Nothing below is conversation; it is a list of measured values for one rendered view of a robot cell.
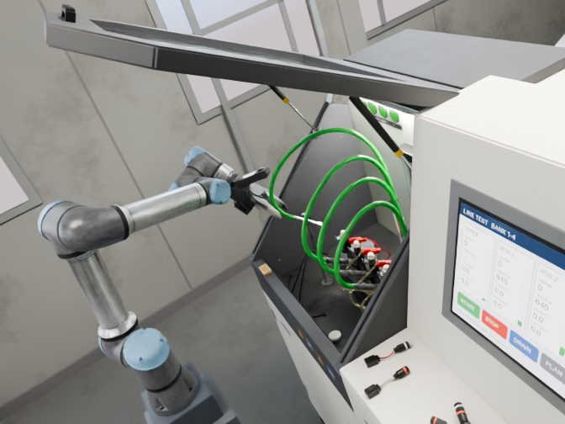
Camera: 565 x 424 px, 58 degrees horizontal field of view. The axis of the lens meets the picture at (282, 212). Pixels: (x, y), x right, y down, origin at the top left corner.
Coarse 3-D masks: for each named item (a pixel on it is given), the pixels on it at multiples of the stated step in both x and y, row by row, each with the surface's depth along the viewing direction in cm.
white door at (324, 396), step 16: (272, 304) 192; (288, 336) 194; (304, 352) 176; (304, 368) 198; (320, 368) 160; (304, 384) 226; (320, 384) 178; (320, 400) 200; (336, 400) 161; (336, 416) 180; (352, 416) 148
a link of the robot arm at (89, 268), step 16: (48, 208) 134; (64, 208) 130; (48, 224) 130; (48, 240) 137; (64, 256) 134; (80, 256) 134; (96, 256) 139; (80, 272) 138; (96, 272) 139; (96, 288) 140; (112, 288) 144; (96, 304) 143; (112, 304) 144; (112, 320) 146; (128, 320) 149; (112, 336) 146; (128, 336) 148; (112, 352) 149
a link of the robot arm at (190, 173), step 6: (186, 168) 162; (192, 168) 161; (180, 174) 162; (186, 174) 160; (192, 174) 160; (198, 174) 161; (180, 180) 159; (186, 180) 157; (192, 180) 155; (174, 186) 158; (180, 186) 158
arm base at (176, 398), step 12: (180, 372) 148; (168, 384) 144; (180, 384) 147; (192, 384) 151; (156, 396) 146; (168, 396) 145; (180, 396) 146; (192, 396) 149; (156, 408) 148; (168, 408) 146; (180, 408) 147
